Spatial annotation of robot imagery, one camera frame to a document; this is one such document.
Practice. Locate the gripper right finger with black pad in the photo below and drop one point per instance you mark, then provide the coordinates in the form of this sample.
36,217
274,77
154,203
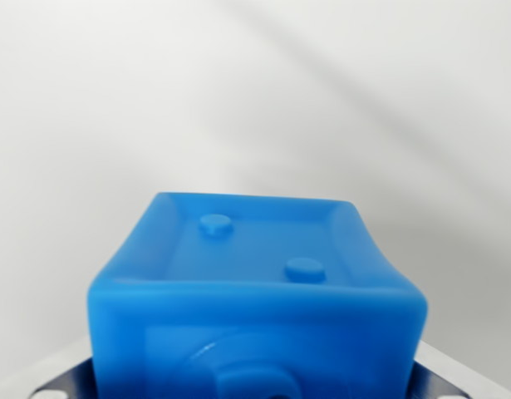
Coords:
438,380

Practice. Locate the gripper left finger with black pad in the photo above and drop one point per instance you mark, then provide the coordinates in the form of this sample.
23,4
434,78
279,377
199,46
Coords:
72,382

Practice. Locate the blue cube with number two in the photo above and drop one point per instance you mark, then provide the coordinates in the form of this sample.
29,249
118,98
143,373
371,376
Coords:
255,316

